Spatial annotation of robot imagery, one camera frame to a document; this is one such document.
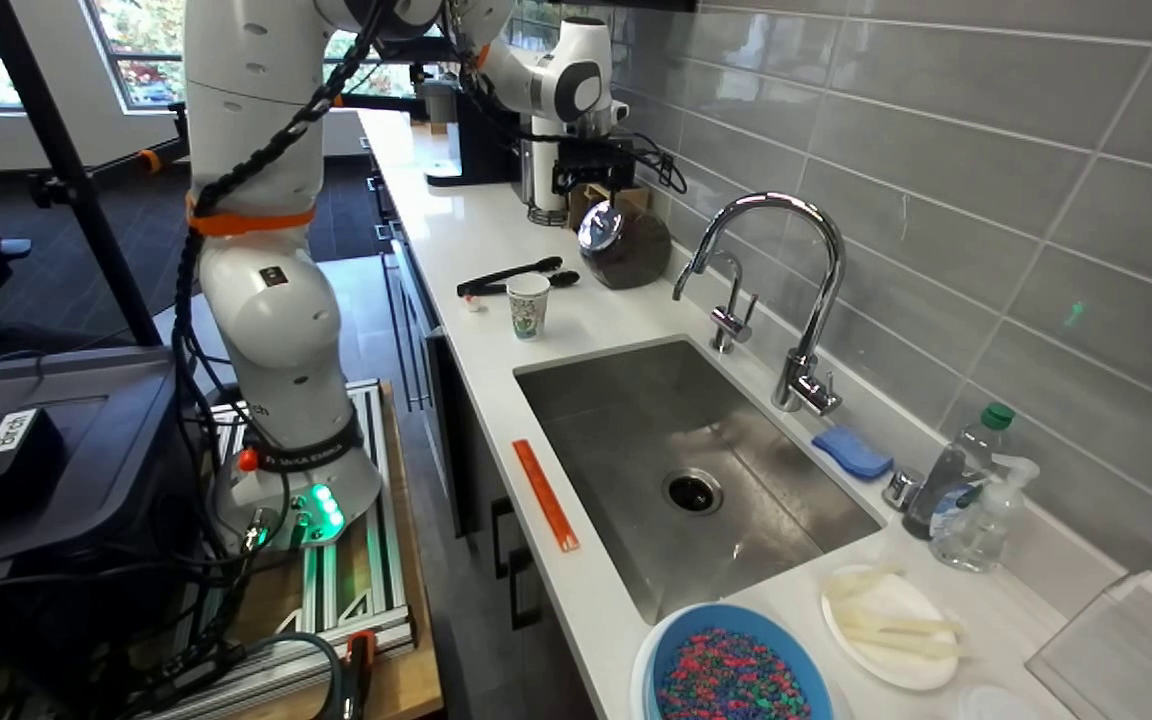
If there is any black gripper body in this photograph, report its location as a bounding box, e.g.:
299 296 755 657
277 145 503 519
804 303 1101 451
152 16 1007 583
552 137 638 192

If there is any chrome tap faucet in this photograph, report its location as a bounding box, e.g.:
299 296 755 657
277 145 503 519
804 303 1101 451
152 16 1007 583
674 190 847 418

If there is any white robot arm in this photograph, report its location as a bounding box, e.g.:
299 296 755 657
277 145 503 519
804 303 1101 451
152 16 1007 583
186 0 614 544

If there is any small chrome side tap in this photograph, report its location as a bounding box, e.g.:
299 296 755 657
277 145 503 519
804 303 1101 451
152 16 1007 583
712 252 760 351

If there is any paper cup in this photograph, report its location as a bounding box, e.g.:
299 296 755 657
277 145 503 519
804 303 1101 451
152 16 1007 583
509 273 552 342

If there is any black utensil on counter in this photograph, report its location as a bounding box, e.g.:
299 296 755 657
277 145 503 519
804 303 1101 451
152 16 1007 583
455 256 566 296

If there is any orange strip on counter edge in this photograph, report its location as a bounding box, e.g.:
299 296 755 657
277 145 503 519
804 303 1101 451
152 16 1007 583
514 440 581 553

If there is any stainless steel sink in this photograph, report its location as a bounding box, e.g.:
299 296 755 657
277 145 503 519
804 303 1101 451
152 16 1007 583
520 342 878 621

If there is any blue sponge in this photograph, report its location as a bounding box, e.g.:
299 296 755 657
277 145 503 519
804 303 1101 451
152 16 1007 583
817 429 893 481

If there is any blue bowl of colourful beads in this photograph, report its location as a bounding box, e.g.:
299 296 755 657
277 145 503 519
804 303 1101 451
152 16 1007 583
638 605 838 720

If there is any clear plastic bottle green cap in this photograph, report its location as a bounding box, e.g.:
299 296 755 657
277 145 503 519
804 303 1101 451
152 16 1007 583
928 399 1041 571

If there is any white plate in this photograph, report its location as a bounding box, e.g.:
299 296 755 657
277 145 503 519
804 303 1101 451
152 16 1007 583
822 565 964 691

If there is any black tripod pole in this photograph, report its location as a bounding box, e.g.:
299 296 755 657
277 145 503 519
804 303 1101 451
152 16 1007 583
0 0 162 344

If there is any clear plastic container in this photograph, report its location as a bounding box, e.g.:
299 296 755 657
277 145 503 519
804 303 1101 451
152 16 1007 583
1028 571 1152 720

